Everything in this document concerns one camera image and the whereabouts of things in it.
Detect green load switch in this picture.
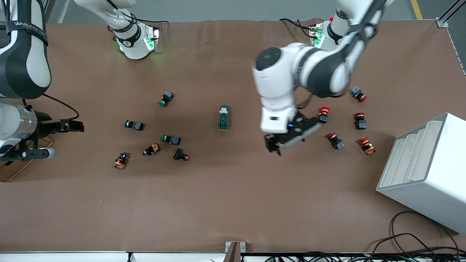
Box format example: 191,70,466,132
218,105,231,131

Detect cardboard box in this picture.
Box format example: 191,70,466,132
0,136,54,182

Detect brown table mat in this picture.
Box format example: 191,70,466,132
0,19,466,254

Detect white stepped storage rack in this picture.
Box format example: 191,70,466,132
376,112,466,234

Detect black key switch orange block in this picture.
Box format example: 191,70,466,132
113,152,130,170

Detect black left arm base cable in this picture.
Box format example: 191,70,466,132
280,17,317,37

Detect metal table edge bracket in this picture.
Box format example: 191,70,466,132
225,241,246,262

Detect black cable along table edge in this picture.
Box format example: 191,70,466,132
268,252,375,262

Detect white table edge rail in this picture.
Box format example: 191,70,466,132
0,251,226,262

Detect black looped floor cable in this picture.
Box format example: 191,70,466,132
371,233,437,255
390,211,460,255

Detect aluminium frame profile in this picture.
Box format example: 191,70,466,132
436,0,466,28

